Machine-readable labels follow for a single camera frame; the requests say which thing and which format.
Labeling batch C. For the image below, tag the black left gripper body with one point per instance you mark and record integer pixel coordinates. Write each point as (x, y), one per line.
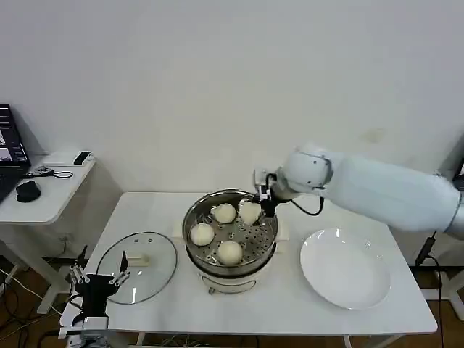
(95, 293)

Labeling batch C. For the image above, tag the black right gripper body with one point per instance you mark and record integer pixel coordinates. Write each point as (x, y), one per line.
(268, 208)

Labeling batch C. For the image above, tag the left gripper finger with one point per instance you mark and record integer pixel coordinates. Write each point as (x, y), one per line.
(121, 277)
(79, 273)

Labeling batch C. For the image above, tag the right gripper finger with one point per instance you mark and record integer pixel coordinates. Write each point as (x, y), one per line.
(259, 219)
(250, 199)

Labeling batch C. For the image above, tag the white steamed bun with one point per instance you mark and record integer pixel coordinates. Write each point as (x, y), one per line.
(202, 234)
(223, 213)
(249, 214)
(230, 252)

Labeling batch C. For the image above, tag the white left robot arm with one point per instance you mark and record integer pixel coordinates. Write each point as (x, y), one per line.
(92, 328)

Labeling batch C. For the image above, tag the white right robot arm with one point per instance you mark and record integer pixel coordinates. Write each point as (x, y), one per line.
(380, 190)

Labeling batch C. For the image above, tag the steel steamer basket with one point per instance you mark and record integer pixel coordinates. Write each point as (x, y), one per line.
(253, 239)

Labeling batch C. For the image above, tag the cream electric cooker base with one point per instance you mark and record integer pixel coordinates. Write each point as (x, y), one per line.
(232, 281)

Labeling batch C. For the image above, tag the white side desk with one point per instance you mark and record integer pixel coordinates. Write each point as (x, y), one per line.
(47, 206)

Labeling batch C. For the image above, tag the black computer mouse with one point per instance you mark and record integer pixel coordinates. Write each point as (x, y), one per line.
(27, 191)

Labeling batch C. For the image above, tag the white round plate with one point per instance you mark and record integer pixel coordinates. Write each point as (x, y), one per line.
(344, 270)

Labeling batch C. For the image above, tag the black laptop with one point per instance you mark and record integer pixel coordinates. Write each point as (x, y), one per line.
(9, 145)

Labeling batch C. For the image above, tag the white desk frame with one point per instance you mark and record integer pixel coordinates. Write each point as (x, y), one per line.
(453, 282)

